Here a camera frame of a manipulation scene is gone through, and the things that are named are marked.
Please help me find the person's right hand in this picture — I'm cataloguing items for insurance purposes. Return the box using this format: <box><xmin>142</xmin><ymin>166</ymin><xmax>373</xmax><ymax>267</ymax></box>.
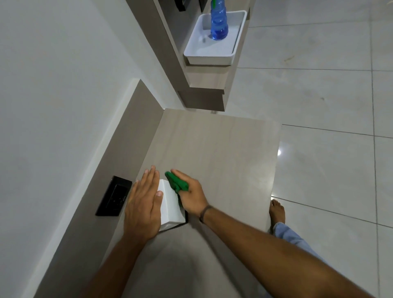
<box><xmin>170</xmin><ymin>169</ymin><xmax>212</xmax><ymax>218</ymax></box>

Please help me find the person's left hand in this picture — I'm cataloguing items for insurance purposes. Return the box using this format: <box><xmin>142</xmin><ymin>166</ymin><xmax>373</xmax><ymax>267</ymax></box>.
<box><xmin>123</xmin><ymin>165</ymin><xmax>164</xmax><ymax>243</ymax></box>

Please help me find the green cloth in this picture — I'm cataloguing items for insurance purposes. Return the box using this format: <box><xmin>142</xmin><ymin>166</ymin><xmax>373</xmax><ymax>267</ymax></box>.
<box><xmin>165</xmin><ymin>171</ymin><xmax>190</xmax><ymax>207</ymax></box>

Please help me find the white box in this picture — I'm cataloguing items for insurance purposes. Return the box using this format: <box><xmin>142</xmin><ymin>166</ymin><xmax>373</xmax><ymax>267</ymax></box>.
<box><xmin>158</xmin><ymin>179</ymin><xmax>188</xmax><ymax>233</ymax></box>

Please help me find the person's left forearm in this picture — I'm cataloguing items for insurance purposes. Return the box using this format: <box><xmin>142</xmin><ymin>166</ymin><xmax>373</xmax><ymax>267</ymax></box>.
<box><xmin>78</xmin><ymin>235</ymin><xmax>152</xmax><ymax>298</ymax></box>

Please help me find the person's right forearm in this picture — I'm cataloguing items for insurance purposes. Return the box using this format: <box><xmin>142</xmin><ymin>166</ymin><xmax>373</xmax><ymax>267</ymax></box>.
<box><xmin>200</xmin><ymin>206</ymin><xmax>374</xmax><ymax>298</ymax></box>

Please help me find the dark wristband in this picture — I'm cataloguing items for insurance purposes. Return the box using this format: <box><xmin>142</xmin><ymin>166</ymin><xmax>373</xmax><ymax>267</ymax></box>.
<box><xmin>199</xmin><ymin>205</ymin><xmax>213</xmax><ymax>224</ymax></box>

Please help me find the wooden back panel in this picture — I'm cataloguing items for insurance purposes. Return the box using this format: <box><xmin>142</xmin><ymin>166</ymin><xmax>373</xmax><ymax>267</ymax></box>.
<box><xmin>32</xmin><ymin>79</ymin><xmax>165</xmax><ymax>298</ymax></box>

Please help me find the wooden shelf unit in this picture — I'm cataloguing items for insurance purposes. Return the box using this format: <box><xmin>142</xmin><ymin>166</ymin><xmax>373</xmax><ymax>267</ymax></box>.
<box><xmin>125</xmin><ymin>0</ymin><xmax>256</xmax><ymax>112</ymax></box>

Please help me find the person's right foot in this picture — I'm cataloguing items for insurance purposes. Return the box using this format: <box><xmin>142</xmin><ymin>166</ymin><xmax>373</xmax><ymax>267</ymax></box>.
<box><xmin>269</xmin><ymin>199</ymin><xmax>286</xmax><ymax>234</ymax></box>

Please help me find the person's blue jeans leg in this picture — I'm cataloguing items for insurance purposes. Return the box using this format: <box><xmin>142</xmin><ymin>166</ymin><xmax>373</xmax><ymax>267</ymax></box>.
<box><xmin>270</xmin><ymin>222</ymin><xmax>327</xmax><ymax>266</ymax></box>

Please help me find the white plastic tray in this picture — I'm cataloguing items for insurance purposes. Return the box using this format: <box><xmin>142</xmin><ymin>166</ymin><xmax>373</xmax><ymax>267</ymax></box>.
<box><xmin>183</xmin><ymin>10</ymin><xmax>248</xmax><ymax>66</ymax></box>

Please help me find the blue spray bottle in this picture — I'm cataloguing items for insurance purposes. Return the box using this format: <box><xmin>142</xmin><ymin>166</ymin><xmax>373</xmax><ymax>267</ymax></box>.
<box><xmin>210</xmin><ymin>0</ymin><xmax>229</xmax><ymax>41</ymax></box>

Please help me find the black wall socket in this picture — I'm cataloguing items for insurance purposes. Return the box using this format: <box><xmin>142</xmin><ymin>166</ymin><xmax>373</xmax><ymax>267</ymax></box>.
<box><xmin>95</xmin><ymin>176</ymin><xmax>133</xmax><ymax>217</ymax></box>

